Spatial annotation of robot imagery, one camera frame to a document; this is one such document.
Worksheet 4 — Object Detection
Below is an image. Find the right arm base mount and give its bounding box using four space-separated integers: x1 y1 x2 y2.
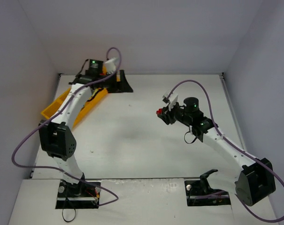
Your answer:
184 169 231 207

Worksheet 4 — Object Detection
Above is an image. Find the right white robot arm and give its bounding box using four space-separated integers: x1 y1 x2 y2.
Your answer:
156 97 276 206

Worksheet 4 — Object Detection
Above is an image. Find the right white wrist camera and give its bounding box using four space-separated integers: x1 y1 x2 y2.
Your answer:
162 92 178 111

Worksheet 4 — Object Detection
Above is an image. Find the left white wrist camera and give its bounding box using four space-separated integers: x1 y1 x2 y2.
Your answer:
103 57 119 75

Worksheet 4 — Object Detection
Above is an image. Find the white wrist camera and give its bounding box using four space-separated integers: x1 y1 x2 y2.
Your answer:
103 57 119 75
162 92 178 111

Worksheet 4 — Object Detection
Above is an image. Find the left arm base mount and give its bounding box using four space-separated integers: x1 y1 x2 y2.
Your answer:
55 180 101 209

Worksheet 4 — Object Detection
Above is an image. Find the red and green brick stack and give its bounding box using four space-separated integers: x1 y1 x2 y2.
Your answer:
156 109 162 115

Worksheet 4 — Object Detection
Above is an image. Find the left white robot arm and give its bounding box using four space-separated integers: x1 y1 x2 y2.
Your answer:
38 58 133 186

